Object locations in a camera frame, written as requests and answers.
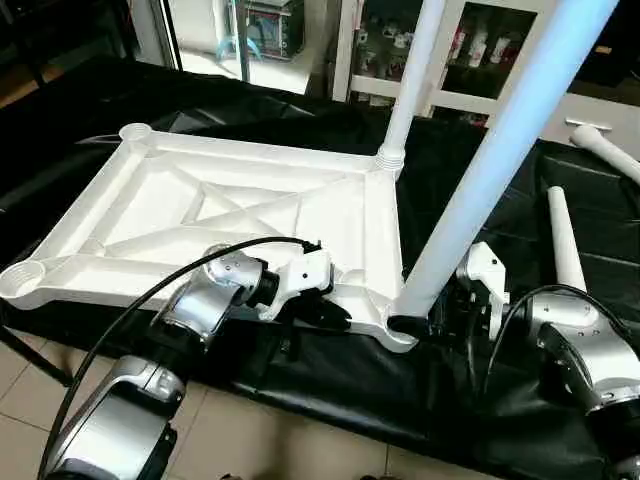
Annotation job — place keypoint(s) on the white plastic table leg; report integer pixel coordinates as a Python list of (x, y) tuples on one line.
[(410, 80), (500, 150), (565, 240), (610, 150)]

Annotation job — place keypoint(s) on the black metal stand leg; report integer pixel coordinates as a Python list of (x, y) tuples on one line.
[(35, 355)]

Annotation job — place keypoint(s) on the teal storage box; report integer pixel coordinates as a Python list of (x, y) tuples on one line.
[(275, 25)]

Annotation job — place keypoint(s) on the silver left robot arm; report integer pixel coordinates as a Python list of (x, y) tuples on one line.
[(200, 300)]

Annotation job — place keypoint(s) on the white drawer unit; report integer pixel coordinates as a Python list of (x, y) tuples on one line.
[(620, 105)]

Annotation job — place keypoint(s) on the black work mat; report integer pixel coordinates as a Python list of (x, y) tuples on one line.
[(100, 100)]

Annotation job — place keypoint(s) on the white plastic table top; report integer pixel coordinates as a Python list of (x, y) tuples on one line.
[(200, 200)]

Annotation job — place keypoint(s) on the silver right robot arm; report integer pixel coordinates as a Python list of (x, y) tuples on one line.
[(590, 350)]

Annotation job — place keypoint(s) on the white glass-door cabinet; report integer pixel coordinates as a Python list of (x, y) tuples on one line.
[(470, 45)]

